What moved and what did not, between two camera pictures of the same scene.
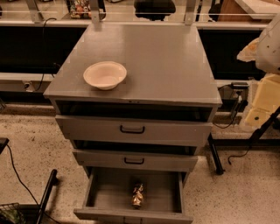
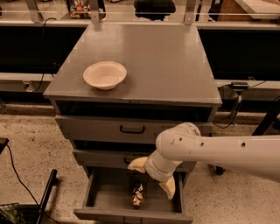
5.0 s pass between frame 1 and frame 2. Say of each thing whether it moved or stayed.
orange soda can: stayed
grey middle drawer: stayed
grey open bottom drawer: stayed
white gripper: moved
